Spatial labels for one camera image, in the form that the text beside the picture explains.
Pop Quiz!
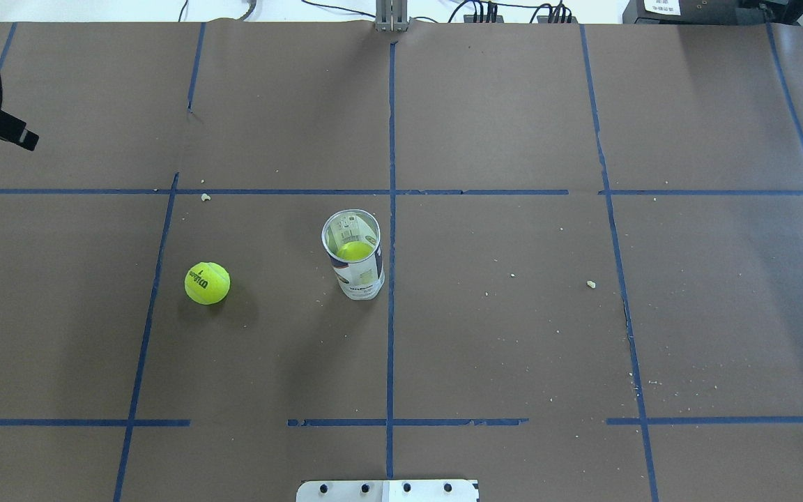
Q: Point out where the yellow tennis ball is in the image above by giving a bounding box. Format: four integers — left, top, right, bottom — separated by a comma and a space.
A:
183, 261, 231, 305

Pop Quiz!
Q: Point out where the tennis ball inside can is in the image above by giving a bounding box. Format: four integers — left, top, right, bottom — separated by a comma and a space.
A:
335, 241, 374, 263

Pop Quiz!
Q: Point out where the clear tennis ball can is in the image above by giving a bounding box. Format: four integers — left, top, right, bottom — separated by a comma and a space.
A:
321, 209, 385, 300

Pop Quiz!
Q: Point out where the aluminium frame post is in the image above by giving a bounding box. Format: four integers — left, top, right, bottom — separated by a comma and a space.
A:
375, 0, 411, 33

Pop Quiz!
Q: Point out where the white camera stand post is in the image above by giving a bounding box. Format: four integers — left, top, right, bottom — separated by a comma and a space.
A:
296, 479, 480, 501

